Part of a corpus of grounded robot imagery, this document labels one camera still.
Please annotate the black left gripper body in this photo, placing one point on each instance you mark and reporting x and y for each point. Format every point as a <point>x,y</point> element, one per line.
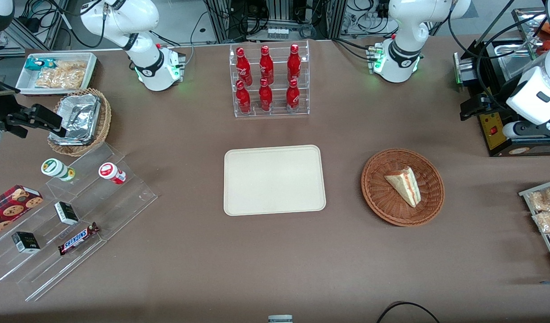
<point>491,102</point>

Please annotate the triangular sandwich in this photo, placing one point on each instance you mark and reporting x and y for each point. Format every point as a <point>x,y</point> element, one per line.
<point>404,186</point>

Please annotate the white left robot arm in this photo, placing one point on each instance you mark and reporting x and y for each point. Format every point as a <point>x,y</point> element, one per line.
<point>402,40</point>

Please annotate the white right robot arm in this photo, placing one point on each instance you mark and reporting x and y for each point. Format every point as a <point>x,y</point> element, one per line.
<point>145,58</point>

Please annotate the white rectangular snack tray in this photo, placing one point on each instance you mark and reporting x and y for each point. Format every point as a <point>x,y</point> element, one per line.
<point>24,83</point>

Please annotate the light wicker basket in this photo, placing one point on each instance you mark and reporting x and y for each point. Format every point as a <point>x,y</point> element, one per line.
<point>104,121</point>

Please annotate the round brown wicker basket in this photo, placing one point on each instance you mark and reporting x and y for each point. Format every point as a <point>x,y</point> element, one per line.
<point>382,197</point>

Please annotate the tray of packaged snacks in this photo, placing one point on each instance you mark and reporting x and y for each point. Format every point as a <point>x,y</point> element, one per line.
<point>543,235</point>

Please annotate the beige plastic tray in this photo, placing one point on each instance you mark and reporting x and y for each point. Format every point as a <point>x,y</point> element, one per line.
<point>274,179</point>

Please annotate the silver foil container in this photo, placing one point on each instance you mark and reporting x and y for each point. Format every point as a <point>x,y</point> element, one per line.
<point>80,114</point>

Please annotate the black food warmer machine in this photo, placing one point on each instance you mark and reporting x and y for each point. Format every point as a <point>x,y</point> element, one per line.
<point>494,137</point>

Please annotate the green lid white bottle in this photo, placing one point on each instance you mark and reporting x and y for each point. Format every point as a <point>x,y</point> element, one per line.
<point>55,168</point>

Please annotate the clear bag of chips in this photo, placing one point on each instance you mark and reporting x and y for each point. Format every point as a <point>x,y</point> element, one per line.
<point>62,76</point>

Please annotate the teal snack packet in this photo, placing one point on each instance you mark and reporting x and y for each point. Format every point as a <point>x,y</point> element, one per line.
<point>35,63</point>

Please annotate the steel warmer pan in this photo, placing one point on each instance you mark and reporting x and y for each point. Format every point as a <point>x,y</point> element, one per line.
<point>514,56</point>

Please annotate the red lid white bottle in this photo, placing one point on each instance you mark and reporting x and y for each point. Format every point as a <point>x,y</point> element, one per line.
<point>110,172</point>

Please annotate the red plaid cookie box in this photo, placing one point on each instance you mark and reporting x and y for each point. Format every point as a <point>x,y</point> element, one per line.
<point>10,208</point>

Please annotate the small black box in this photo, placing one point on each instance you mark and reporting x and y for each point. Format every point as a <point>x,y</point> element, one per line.
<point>66,213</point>
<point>26,242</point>

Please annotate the clear acrylic stepped stand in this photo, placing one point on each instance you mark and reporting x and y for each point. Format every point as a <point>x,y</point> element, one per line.
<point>118,202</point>

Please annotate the wrapped bread pack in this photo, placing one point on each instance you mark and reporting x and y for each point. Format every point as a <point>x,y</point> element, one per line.
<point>543,199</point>
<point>548,222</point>

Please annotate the Snickers chocolate bar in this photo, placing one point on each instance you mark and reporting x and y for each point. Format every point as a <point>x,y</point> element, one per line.
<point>77,238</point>

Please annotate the red cola bottle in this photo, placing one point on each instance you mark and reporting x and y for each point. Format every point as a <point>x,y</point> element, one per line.
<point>265,96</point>
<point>293,96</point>
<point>266,65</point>
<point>243,98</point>
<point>294,63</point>
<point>243,65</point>

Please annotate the clear acrylic bottle rack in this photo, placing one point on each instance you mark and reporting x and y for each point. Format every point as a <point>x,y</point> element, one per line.
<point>279,107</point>

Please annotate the white power strip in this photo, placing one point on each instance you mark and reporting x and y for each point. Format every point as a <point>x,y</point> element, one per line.
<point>277,32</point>

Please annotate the small grey device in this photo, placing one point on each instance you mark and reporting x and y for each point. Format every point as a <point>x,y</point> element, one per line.
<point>280,319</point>

